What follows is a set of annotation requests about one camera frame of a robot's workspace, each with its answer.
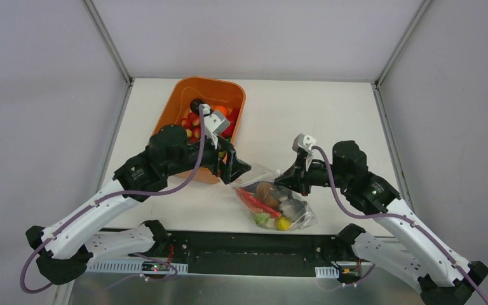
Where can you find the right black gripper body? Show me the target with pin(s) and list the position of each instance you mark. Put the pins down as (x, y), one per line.
(302, 171)

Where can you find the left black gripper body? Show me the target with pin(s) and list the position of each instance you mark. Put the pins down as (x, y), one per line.
(225, 163)

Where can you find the beige toy bun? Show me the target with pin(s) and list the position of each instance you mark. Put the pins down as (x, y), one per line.
(265, 194)

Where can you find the clear zip top bag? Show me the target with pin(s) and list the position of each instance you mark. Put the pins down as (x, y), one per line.
(249, 182)

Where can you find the toy watermelon slice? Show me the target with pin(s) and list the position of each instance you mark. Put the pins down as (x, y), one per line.
(255, 205)

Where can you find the yellow toy corn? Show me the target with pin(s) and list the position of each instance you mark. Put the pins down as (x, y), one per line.
(282, 224)

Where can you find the white toy cauliflower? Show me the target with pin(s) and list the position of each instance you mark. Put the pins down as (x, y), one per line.
(261, 219)

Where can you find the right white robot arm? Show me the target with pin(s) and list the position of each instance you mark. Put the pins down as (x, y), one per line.
(434, 270)

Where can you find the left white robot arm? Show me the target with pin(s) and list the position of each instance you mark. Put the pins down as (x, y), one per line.
(65, 250)

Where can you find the red toy chili pepper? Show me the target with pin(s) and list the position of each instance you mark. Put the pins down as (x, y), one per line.
(232, 118)

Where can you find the orange toy tangerine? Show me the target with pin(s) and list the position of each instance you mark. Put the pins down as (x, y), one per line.
(222, 109)

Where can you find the dark toy plum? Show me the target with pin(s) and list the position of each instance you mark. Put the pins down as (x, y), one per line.
(195, 105)

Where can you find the orange plastic bin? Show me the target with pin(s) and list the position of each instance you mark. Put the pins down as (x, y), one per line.
(164, 122)

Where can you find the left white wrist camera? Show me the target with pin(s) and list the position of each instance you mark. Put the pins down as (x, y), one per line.
(214, 124)

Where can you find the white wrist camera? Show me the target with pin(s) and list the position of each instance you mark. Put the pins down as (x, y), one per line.
(304, 142)
(214, 124)

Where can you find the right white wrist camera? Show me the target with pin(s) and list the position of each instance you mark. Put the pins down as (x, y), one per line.
(304, 142)

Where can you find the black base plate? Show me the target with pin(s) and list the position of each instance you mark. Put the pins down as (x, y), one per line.
(247, 254)

